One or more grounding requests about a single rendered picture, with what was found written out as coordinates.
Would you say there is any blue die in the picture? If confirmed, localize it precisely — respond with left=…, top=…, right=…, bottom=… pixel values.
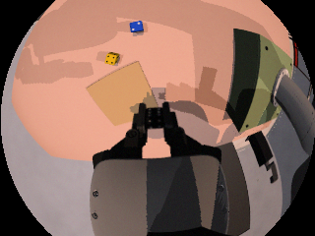
left=130, top=21, right=144, bottom=32

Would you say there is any yellow die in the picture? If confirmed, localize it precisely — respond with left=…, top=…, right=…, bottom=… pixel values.
left=104, top=52, right=119, bottom=65

